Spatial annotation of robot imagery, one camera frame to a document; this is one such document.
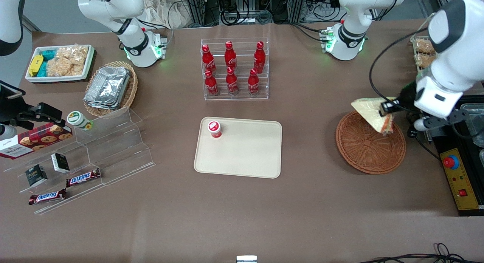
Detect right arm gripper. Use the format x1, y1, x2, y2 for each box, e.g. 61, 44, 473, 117
0, 81, 63, 130

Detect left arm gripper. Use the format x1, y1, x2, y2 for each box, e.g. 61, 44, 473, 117
380, 83, 418, 114

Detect triangular sandwich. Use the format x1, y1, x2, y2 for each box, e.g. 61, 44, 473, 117
351, 97, 396, 136

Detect brown wicker basket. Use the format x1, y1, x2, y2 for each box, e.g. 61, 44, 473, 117
335, 110, 407, 175

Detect light wicker basket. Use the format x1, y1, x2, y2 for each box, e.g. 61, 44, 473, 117
83, 61, 138, 118

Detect cream plastic tray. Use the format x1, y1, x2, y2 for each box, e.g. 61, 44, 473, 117
194, 117, 283, 179

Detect yellow snack pack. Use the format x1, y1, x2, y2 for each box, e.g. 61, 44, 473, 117
28, 54, 44, 77

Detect red tartan cookie box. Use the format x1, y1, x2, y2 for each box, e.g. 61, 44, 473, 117
0, 123, 73, 160

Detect clear bag of crisps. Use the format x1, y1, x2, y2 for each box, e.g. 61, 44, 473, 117
57, 46, 88, 62
47, 57, 86, 77

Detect green lid jar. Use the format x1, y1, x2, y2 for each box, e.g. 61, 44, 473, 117
67, 111, 94, 131

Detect rice crisp snack pack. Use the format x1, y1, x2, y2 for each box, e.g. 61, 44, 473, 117
415, 40, 435, 54
415, 53, 436, 69

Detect small black carton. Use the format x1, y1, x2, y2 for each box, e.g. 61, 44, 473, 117
51, 153, 70, 174
25, 164, 48, 187

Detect white rectangular bin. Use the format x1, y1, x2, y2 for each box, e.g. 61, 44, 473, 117
25, 45, 95, 84

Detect stacked foil containers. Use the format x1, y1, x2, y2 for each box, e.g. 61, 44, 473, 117
84, 66, 131, 111

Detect Snickers bar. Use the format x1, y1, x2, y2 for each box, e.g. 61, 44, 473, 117
28, 189, 67, 206
66, 169, 101, 188

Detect clear acrylic stepped shelf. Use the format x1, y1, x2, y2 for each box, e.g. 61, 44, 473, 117
4, 106, 156, 215

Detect black sealing machine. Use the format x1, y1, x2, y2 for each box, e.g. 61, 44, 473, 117
423, 95, 484, 217

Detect brown table cover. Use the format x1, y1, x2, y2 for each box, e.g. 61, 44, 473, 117
0, 18, 484, 263

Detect red cola bottle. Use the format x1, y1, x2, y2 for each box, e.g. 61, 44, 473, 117
202, 44, 217, 74
225, 41, 237, 69
248, 68, 260, 96
254, 41, 266, 74
226, 67, 239, 96
205, 70, 219, 97

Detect clear acrylic bottle rack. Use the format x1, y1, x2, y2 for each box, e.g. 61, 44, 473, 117
200, 38, 270, 101

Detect beige cloth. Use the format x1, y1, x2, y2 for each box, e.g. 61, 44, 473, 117
142, 0, 189, 29

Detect red cup with printed lid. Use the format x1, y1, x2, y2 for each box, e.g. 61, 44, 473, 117
207, 120, 223, 139

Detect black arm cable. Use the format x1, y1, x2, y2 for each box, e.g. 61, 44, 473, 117
369, 36, 435, 105

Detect black power cable with plug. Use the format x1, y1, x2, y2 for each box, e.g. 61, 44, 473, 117
406, 119, 442, 160

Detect white wire basket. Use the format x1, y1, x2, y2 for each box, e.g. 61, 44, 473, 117
410, 34, 435, 71

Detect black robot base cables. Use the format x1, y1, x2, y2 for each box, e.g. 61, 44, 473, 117
291, 22, 343, 43

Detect aluminium frame post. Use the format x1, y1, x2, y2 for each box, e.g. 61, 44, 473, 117
290, 0, 307, 23
185, 0, 206, 26

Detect black floor cable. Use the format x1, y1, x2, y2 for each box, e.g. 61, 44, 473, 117
359, 243, 484, 263

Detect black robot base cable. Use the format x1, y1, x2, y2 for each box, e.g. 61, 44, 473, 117
138, 18, 174, 52

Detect black coiled cable bundle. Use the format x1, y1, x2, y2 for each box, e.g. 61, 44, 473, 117
220, 4, 273, 25

